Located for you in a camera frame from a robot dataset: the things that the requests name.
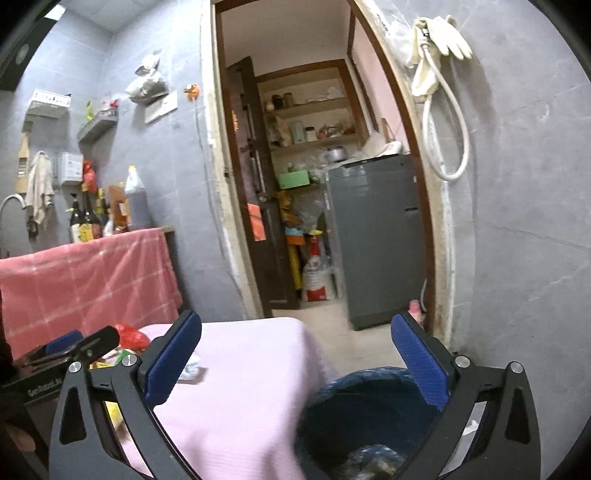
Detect beige hanging towel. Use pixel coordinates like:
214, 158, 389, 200
25, 150, 54, 225

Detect green box on shelf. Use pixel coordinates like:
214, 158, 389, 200
277, 170, 311, 190

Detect red plastic bag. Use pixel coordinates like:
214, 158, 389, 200
114, 324, 150, 352

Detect wall switch plate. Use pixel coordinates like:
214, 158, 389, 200
144, 91, 178, 125

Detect hanging plastic bag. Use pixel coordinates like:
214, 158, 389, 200
125, 52, 169, 105

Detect large vinegar jug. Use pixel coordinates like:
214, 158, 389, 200
124, 165, 151, 231

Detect wall spice rack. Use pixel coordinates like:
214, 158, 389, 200
77, 101, 119, 145

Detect pink bottle on floor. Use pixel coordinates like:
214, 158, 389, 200
409, 299, 425, 327

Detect dark soy sauce bottle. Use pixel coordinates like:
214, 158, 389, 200
80, 189, 102, 242

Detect white wall box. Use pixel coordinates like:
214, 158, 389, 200
54, 152, 84, 187

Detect white hose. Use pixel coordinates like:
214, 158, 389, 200
420, 45, 471, 182

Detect chrome faucet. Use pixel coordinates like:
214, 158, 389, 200
0, 193, 28, 259

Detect blue lined trash bin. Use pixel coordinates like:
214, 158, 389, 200
294, 366, 443, 479

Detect pink plaid cloth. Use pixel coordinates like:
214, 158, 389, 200
1, 228, 182, 357

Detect grey washing machine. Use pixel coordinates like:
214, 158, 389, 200
327, 155, 427, 331

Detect pink floral tablecloth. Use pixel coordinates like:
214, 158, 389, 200
154, 317, 338, 480

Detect red white rice sack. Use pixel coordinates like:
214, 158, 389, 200
303, 235, 337, 302

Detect white rubber gloves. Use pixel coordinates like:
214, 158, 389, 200
411, 16, 473, 98

